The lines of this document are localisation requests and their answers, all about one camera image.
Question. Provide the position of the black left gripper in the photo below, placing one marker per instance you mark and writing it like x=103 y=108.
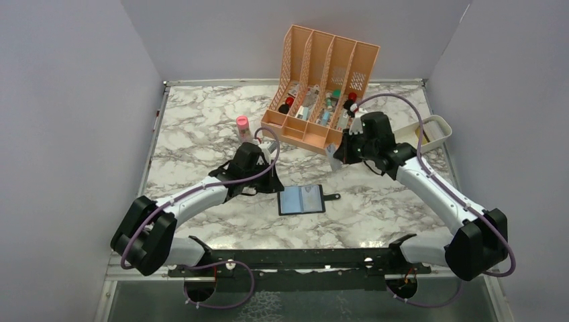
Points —
x=273 y=184

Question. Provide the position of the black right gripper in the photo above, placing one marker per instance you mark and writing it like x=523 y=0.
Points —
x=344 y=153

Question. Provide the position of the black leather card holder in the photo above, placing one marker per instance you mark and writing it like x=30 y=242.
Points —
x=307 y=199

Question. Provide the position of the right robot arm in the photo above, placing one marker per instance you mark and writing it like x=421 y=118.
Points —
x=476 y=239

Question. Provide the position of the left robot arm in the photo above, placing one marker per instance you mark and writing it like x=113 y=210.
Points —
x=145 y=238

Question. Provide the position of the pink cartoon bottle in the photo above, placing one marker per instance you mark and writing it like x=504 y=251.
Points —
x=243 y=128

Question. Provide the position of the teal cap tube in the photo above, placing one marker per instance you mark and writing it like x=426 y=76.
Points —
x=331 y=100

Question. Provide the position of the white plastic tray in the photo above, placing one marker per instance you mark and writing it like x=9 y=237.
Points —
x=407 y=134

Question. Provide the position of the peach desk organizer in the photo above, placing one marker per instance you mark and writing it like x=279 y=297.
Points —
x=314 y=62

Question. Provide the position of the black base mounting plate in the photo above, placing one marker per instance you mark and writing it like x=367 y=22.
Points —
x=297 y=270

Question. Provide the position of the aluminium table frame rail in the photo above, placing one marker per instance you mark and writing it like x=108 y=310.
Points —
x=438 y=296

